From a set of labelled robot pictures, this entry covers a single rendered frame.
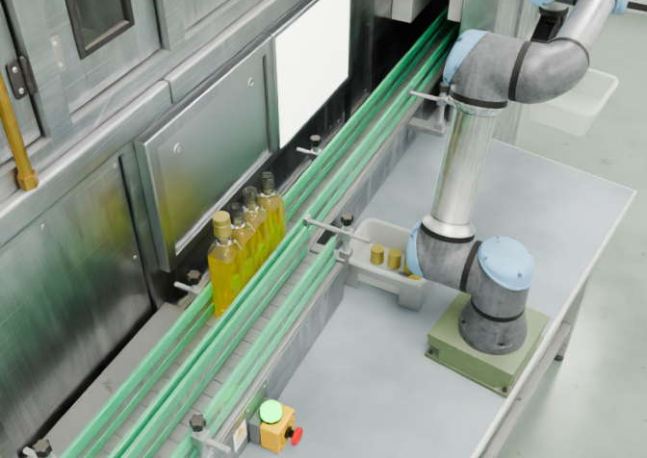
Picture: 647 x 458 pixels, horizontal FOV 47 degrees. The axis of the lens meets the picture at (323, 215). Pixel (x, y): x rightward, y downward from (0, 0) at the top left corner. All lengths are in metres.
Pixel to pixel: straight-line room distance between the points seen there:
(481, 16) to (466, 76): 0.83
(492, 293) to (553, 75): 0.46
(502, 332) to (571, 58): 0.59
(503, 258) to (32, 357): 0.92
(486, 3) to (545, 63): 0.84
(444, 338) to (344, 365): 0.23
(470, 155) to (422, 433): 0.59
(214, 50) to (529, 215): 1.04
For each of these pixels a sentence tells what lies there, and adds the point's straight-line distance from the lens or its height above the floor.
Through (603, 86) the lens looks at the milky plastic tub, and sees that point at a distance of 2.12.
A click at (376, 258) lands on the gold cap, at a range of 1.91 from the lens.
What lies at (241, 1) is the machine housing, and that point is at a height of 1.43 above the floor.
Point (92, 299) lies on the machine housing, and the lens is 1.52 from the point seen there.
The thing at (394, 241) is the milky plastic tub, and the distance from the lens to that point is 1.96.
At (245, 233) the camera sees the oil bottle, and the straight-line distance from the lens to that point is 1.55.
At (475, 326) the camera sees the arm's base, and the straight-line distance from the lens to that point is 1.67.
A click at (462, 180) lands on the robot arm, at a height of 1.19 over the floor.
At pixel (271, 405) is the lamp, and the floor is 0.85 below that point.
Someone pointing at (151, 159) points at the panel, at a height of 1.28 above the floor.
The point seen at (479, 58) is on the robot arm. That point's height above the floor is 1.42.
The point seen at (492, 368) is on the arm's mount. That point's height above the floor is 0.82.
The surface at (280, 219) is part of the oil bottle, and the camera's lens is 1.67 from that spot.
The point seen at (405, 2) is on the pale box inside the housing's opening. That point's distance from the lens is 2.50.
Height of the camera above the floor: 2.13
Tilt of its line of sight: 41 degrees down
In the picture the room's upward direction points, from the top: straight up
